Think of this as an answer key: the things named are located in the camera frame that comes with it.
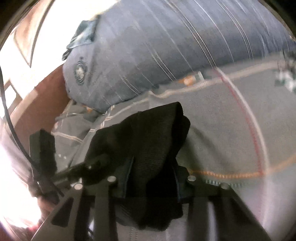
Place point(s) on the blue plaid pillow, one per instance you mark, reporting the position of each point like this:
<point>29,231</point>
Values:
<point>136,46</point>

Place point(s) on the brown wooden headboard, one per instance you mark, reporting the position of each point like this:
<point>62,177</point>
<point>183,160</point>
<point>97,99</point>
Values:
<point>40,107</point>

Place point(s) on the grey patterned bed sheet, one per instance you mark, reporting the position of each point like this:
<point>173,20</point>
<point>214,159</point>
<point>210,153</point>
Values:
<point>242,133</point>

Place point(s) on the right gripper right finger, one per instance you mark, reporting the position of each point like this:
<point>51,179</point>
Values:
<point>216,212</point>

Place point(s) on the grey patterned pillow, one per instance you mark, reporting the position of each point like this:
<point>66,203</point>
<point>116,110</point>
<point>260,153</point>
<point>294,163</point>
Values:
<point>73,131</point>

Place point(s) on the black pants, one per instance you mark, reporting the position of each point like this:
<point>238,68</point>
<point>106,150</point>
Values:
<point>141,150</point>

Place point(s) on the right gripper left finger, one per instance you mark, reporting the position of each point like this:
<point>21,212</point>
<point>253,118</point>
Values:
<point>88,209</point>

